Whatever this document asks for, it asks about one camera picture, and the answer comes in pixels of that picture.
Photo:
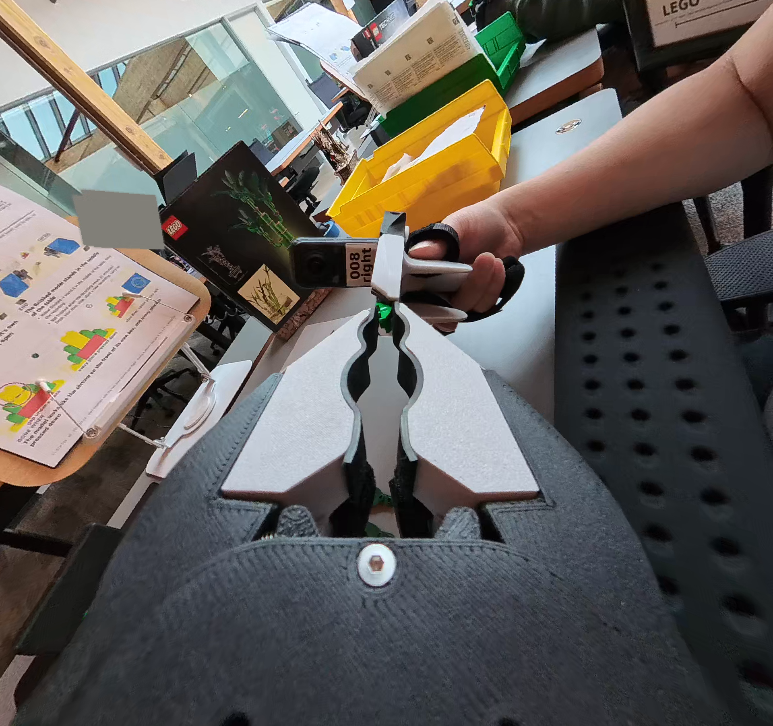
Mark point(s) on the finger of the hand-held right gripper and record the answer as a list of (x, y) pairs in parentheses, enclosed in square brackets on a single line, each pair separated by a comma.
[(386, 270)]

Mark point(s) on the person's right forearm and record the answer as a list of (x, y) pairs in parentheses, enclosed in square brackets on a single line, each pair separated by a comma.
[(634, 158)]

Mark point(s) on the person's right hand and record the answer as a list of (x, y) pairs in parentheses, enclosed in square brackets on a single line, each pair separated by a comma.
[(489, 243)]

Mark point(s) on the green plastic bin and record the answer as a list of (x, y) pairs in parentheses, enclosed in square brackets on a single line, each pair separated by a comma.
[(501, 43)]

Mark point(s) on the black perforated chair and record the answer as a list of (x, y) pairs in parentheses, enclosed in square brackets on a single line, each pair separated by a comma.
[(743, 273), (664, 375)]

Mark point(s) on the black office chair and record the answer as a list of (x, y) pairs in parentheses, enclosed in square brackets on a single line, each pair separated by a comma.
[(305, 185)]

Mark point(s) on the black bamboo print box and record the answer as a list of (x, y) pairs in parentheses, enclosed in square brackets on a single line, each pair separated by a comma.
[(241, 224)]

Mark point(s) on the printed instruction sheet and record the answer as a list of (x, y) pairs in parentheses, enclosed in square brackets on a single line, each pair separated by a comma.
[(90, 327)]

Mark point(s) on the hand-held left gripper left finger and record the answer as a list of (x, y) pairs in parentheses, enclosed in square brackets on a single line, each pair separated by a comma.
[(290, 430)]

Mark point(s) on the large white paper sheet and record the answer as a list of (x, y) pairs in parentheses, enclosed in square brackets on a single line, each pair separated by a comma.
[(314, 34)]

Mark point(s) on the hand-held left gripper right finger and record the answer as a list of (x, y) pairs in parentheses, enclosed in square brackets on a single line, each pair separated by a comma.
[(471, 436)]

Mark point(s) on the black toy box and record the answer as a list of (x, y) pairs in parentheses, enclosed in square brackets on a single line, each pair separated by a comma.
[(380, 25)]

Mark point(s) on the green toy brick piece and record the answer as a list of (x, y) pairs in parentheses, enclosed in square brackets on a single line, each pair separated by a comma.
[(384, 317)]

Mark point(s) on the yellow plastic bin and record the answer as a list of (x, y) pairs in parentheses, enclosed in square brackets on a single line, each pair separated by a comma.
[(447, 170)]

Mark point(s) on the white framed sign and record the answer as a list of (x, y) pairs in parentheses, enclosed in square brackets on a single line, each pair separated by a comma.
[(712, 7)]

